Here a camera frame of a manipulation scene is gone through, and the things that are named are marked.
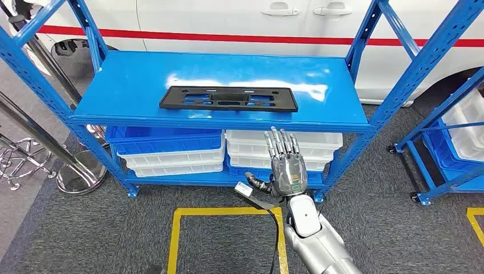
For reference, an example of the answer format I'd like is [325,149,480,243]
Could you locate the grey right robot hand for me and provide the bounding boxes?
[245,126,309,198]

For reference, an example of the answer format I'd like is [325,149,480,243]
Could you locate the black plastic frame part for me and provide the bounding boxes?
[159,86,299,113]

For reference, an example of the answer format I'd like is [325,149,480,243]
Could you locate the blue metal shelf rack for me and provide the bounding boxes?
[0,0,484,207]

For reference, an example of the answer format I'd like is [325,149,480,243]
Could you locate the blue rack on casters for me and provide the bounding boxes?
[387,68,484,207]

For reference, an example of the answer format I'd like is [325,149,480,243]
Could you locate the yellow floor tape square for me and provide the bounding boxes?
[466,207,484,248]
[167,207,289,274]

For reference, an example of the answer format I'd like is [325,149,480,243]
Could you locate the red barrier belt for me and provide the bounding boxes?
[38,25,484,48]

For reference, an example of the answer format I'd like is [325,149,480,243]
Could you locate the white car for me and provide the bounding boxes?
[11,0,484,107]

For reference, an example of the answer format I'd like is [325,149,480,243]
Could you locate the black stool chrome base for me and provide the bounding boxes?
[0,138,58,192]

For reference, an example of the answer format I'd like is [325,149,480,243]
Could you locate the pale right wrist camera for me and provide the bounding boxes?
[233,181,254,199]

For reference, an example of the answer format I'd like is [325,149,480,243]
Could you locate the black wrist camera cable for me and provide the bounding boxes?
[264,205,281,274]

